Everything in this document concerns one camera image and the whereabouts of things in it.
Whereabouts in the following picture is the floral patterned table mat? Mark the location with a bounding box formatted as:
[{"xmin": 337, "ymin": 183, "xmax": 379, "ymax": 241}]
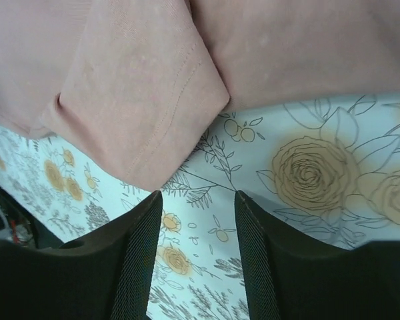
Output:
[{"xmin": 0, "ymin": 95, "xmax": 400, "ymax": 319}]

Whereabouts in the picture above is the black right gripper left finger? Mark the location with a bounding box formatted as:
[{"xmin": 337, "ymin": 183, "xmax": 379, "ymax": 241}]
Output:
[{"xmin": 0, "ymin": 191, "xmax": 163, "ymax": 319}]

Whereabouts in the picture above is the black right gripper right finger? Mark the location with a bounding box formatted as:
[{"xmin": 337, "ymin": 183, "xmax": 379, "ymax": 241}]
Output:
[{"xmin": 234, "ymin": 191, "xmax": 400, "ymax": 319}]

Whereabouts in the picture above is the pink t shirt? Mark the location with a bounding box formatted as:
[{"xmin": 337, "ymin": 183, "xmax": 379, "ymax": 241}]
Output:
[{"xmin": 0, "ymin": 1, "xmax": 400, "ymax": 191}]

